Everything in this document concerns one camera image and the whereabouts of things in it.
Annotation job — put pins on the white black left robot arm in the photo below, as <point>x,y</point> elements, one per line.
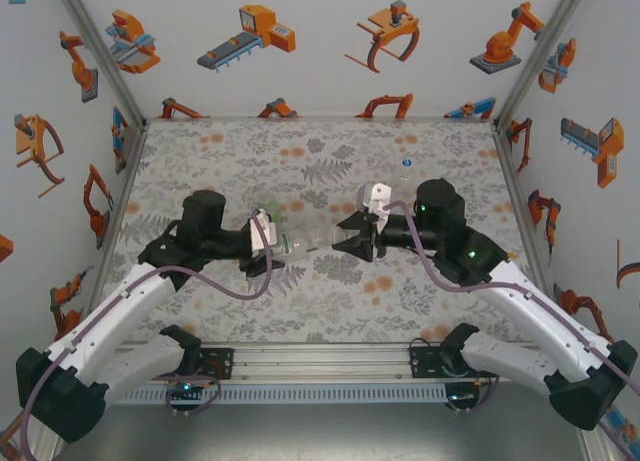
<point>110,321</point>

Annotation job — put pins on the controller board green LED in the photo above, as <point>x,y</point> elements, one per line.
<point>185,388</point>
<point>460,395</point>

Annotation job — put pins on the blue white Pocari bottle cap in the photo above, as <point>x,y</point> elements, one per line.
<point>407,163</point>

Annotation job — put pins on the aluminium side rail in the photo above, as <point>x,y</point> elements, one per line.
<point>515,196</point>
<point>125,201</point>

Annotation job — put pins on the clear bottle white green label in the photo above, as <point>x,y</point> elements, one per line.
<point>305,243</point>

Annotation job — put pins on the aluminium frame post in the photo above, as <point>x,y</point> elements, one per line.
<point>100,56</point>
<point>540,56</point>

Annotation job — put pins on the clear bottle bright green label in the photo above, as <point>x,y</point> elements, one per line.
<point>272,206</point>

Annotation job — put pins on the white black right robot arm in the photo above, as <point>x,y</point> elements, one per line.
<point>540,321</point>

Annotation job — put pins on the aluminium frame rail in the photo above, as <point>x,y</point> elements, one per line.
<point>320,363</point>

